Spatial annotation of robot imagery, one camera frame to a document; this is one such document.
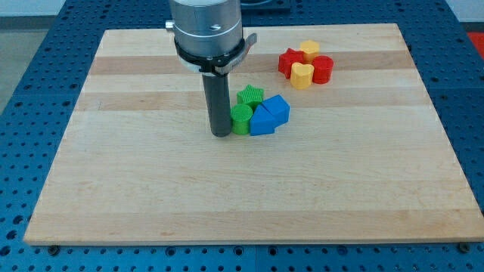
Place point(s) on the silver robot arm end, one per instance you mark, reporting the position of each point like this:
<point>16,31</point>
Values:
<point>207,28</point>

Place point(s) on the blue triangle block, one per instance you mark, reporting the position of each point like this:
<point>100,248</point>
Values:
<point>262,122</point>

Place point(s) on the green cylinder block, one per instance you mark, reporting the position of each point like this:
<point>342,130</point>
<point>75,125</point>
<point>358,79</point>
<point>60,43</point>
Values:
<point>241,115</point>

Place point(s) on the green star block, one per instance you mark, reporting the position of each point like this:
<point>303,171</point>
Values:
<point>251,96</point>

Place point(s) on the blue cube block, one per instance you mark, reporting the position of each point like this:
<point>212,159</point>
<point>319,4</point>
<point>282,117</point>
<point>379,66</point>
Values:
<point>279,108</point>

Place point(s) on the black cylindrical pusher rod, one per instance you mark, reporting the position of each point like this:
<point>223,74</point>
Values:
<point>218,104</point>

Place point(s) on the yellow heart block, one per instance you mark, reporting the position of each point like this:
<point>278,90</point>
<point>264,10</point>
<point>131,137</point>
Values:
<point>301,75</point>

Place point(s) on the red star block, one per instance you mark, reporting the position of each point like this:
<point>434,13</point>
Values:
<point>287,59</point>

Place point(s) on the red cylinder block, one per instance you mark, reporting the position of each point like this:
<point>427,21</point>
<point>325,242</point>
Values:
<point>323,67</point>

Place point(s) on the yellow hexagon block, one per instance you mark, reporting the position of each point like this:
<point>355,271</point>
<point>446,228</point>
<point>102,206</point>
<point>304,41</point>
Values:
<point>310,49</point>

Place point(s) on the wooden board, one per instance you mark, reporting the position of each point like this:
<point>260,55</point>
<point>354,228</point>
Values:
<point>363,158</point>

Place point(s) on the blue perforated metal base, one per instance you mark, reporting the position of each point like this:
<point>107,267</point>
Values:
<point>37,114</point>

